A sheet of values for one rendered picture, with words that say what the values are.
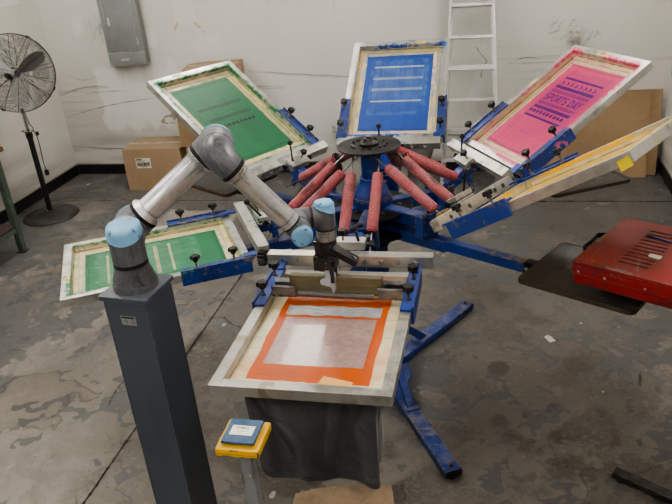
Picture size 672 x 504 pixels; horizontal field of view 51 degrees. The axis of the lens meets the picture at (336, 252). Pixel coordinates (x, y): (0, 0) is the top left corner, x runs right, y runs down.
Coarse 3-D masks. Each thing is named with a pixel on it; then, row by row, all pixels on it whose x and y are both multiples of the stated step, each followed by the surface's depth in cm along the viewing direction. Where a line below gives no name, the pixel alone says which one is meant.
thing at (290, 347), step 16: (288, 304) 267; (304, 304) 266; (320, 304) 265; (336, 304) 264; (288, 320) 257; (304, 320) 256; (320, 320) 255; (272, 336) 248; (288, 336) 247; (304, 336) 246; (320, 336) 245; (272, 352) 239; (288, 352) 238; (304, 352) 237; (256, 368) 231; (272, 368) 230; (288, 368) 229; (304, 368) 229
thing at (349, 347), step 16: (352, 304) 263; (368, 304) 262; (384, 304) 262; (336, 320) 254; (352, 320) 253; (368, 320) 252; (384, 320) 251; (336, 336) 244; (352, 336) 243; (368, 336) 243; (320, 352) 236; (336, 352) 235; (352, 352) 235; (368, 352) 234; (320, 368) 228; (336, 368) 227; (352, 368) 226; (368, 368) 226; (352, 384) 219; (368, 384) 218
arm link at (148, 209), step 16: (208, 128) 234; (224, 128) 235; (192, 144) 234; (192, 160) 233; (176, 176) 235; (192, 176) 235; (160, 192) 236; (176, 192) 237; (128, 208) 239; (144, 208) 238; (160, 208) 238; (144, 224) 238
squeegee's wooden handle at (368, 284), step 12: (300, 276) 264; (312, 276) 263; (324, 276) 263; (336, 276) 262; (348, 276) 261; (360, 276) 260; (372, 276) 260; (300, 288) 267; (312, 288) 266; (324, 288) 264; (348, 288) 262; (360, 288) 261; (372, 288) 260
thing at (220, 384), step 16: (288, 272) 284; (304, 272) 283; (320, 272) 282; (352, 272) 279; (368, 272) 278; (384, 272) 277; (400, 272) 276; (256, 320) 252; (400, 320) 244; (240, 336) 243; (400, 336) 235; (240, 352) 236; (400, 352) 226; (224, 368) 226; (400, 368) 224; (208, 384) 219; (224, 384) 218; (240, 384) 218; (256, 384) 217; (272, 384) 216; (288, 384) 216; (304, 384) 215; (384, 384) 212; (304, 400) 213; (320, 400) 212; (336, 400) 211; (352, 400) 210; (368, 400) 208; (384, 400) 207
